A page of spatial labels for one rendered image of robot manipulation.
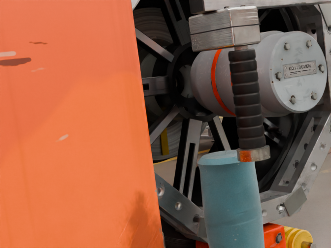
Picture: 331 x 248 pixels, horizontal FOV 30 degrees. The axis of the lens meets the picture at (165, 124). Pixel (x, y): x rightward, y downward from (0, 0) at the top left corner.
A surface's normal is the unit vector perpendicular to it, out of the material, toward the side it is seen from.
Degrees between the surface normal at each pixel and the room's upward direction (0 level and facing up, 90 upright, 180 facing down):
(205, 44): 90
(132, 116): 90
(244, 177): 87
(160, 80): 90
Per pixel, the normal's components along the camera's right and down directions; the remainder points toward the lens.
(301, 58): 0.57, 0.00
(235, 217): 0.04, 0.09
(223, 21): -0.81, 0.16
